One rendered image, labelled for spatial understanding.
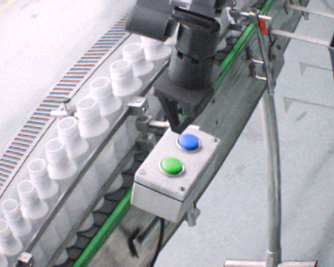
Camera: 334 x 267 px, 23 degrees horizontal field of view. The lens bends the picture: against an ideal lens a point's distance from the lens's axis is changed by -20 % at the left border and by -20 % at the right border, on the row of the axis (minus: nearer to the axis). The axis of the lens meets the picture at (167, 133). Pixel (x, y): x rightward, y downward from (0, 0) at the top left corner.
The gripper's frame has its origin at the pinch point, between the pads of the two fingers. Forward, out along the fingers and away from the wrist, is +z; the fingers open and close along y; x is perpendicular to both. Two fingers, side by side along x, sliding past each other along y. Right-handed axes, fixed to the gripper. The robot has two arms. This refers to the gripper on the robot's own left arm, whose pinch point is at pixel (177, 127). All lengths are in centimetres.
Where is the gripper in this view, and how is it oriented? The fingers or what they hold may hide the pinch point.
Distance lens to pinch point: 137.2
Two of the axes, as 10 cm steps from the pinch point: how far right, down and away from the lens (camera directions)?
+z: -1.6, 7.4, 6.6
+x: 9.0, 3.9, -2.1
